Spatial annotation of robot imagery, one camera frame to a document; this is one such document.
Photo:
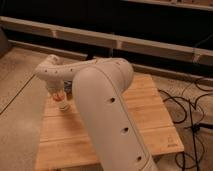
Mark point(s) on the orange pepper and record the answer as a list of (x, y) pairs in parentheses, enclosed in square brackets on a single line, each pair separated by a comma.
[(57, 97)]

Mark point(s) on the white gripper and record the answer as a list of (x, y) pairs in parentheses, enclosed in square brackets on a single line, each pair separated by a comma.
[(55, 88)]

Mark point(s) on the blue grey small object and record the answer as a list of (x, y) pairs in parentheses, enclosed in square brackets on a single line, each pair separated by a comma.
[(68, 87)]

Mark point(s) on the wooden shelf rail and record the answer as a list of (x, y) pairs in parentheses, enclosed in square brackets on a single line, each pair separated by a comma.
[(136, 45)]

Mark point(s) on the wooden board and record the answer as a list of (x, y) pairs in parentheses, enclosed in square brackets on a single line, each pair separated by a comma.
[(64, 141)]

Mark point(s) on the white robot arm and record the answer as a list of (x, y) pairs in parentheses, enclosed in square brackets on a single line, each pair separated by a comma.
[(97, 87)]

